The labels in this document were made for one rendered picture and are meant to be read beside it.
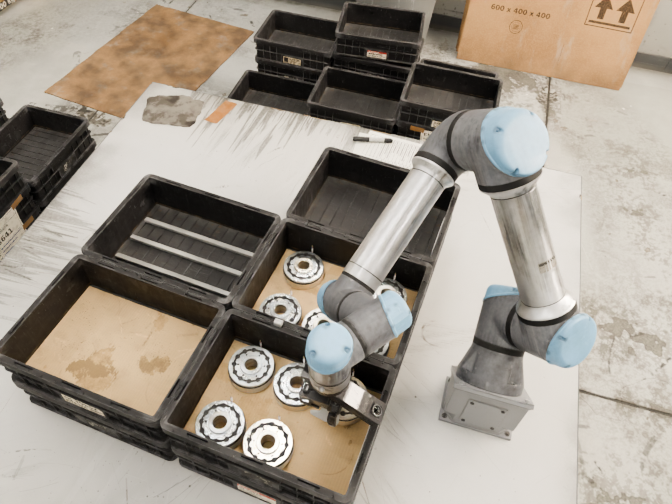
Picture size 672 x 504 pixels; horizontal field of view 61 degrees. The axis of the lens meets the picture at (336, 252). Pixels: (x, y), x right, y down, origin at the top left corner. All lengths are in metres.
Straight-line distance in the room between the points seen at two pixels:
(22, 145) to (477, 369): 2.09
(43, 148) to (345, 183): 1.43
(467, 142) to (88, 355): 0.95
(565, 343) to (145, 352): 0.90
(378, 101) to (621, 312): 1.43
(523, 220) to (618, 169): 2.35
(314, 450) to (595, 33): 3.17
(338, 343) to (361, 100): 1.99
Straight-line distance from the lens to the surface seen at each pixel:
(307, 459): 1.26
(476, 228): 1.84
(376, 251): 1.08
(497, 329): 1.31
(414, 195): 1.11
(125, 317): 1.47
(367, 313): 0.97
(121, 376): 1.39
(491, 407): 1.36
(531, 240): 1.12
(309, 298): 1.44
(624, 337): 2.70
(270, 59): 3.05
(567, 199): 2.04
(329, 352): 0.92
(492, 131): 1.02
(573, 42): 3.91
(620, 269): 2.92
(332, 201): 1.66
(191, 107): 2.22
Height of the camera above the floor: 2.02
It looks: 51 degrees down
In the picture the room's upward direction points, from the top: 4 degrees clockwise
